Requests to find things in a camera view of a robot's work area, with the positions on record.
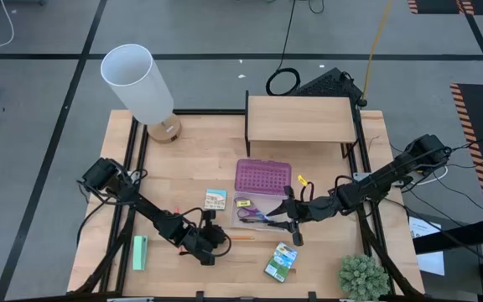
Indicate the green artificial plant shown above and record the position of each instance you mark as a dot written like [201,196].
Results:
[363,277]

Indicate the green yellow crayon box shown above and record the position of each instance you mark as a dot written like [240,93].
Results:
[280,262]

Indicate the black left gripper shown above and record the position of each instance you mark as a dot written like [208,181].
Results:
[195,239]

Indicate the white shade wooden table lamp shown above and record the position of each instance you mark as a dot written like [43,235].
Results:
[136,79]

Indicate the clear pencil case purple lid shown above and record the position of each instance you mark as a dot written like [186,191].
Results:
[262,176]

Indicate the black perforated computer case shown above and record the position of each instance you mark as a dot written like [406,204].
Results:
[325,84]

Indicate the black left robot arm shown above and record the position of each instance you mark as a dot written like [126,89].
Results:
[149,211]

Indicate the teal sticky note pad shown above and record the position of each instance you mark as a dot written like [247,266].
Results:
[216,200]

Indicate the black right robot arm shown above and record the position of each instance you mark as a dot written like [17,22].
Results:
[384,178]

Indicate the black metal crossbeam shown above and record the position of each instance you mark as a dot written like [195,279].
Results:
[455,239]

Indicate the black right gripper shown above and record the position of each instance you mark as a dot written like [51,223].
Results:
[317,207]

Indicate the orange pencil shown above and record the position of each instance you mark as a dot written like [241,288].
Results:
[243,237]

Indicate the white paper sheet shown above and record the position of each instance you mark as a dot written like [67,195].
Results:
[432,262]

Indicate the mint green block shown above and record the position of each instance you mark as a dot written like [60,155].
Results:
[140,252]

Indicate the wooden shelf riser black legs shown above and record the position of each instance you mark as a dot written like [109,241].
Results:
[300,119]

